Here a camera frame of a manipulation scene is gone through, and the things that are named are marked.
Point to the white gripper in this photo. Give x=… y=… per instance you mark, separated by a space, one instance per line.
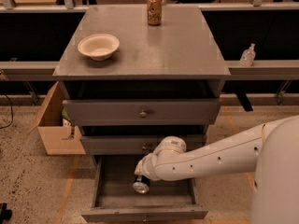
x=146 y=166

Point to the blue pepsi can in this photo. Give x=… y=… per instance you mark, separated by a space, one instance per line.
x=141 y=184

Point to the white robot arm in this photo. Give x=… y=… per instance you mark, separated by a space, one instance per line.
x=269 y=150

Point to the grey open bottom drawer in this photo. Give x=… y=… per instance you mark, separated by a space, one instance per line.
x=115 y=200

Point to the grey middle drawer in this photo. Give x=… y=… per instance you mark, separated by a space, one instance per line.
x=120 y=145

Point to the grey top drawer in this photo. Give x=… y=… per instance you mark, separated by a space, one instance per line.
x=142 y=112

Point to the grey wooden drawer cabinet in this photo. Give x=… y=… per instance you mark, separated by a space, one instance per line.
x=177 y=59

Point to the gold soda can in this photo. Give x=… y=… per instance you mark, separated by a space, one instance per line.
x=154 y=8

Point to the cardboard box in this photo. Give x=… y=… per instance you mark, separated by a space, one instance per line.
x=57 y=138

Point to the beige paper bowl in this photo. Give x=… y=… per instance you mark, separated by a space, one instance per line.
x=98 y=47

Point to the black object on floor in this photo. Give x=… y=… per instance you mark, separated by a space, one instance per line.
x=5 y=213

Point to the clear sanitizer bottle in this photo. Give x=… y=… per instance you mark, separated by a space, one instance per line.
x=248 y=56

